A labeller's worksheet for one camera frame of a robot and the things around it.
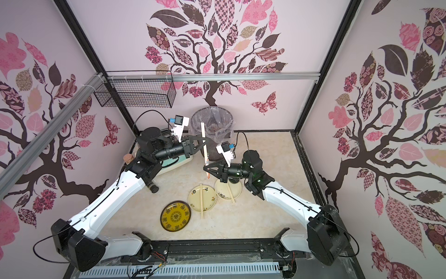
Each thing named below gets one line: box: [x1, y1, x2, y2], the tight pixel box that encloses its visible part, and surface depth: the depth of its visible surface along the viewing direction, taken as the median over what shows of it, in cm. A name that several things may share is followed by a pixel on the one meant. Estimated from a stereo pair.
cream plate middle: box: [202, 184, 218, 213], surface depth 90 cm
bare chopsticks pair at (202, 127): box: [200, 122, 208, 166], surface depth 63 cm
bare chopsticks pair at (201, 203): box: [200, 183, 204, 220], surface depth 87 cm
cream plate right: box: [214, 178, 243, 200], surface depth 94 cm
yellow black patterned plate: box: [160, 200, 192, 232], surface depth 85 cm
